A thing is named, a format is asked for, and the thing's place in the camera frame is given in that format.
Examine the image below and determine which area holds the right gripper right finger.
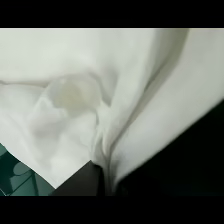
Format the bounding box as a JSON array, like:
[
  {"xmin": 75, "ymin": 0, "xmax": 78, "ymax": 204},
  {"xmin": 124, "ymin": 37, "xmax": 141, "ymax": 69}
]
[{"xmin": 113, "ymin": 143, "xmax": 194, "ymax": 197}]

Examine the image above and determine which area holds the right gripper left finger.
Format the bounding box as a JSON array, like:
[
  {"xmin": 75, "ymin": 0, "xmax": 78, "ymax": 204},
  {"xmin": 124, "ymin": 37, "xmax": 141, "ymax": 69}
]
[{"xmin": 54, "ymin": 160, "xmax": 105, "ymax": 197}]

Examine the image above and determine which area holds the white garment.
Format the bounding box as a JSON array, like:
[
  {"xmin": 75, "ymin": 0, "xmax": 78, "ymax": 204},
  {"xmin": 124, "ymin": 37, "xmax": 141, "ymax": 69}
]
[{"xmin": 0, "ymin": 28, "xmax": 224, "ymax": 197}]

